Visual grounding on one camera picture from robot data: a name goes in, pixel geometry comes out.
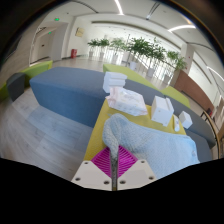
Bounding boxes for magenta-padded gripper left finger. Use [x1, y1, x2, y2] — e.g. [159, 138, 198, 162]
[70, 146, 115, 192]

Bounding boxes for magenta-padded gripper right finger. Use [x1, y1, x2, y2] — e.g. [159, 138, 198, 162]
[116, 145, 157, 192]

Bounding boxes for light blue towel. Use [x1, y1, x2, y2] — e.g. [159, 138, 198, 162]
[101, 113, 201, 181]

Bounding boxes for small white tube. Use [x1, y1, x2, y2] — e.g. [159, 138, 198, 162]
[172, 114, 181, 133]

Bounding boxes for large white box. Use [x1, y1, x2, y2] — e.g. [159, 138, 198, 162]
[150, 95, 175, 128]

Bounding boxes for clear plastic wipes pack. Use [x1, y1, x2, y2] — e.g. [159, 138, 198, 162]
[105, 86, 149, 117]

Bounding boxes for long blue-grey bench seat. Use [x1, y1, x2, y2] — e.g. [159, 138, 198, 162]
[29, 66, 158, 129]

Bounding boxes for yellow-green bench seat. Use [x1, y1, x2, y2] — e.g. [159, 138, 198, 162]
[102, 63, 158, 91]
[0, 82, 10, 103]
[159, 85, 192, 110]
[19, 59, 54, 88]

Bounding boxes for dark grey ottoman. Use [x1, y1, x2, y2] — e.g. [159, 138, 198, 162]
[5, 72, 27, 102]

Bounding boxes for row of potted plants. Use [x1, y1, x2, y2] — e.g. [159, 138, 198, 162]
[87, 35, 188, 86]

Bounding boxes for ceiling strip lights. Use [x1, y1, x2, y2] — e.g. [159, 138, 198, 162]
[113, 0, 224, 83]

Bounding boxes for wooden bench black frame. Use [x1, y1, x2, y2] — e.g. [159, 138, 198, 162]
[199, 109, 224, 160]

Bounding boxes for framed wall picture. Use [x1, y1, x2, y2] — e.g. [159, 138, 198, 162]
[75, 27, 86, 39]

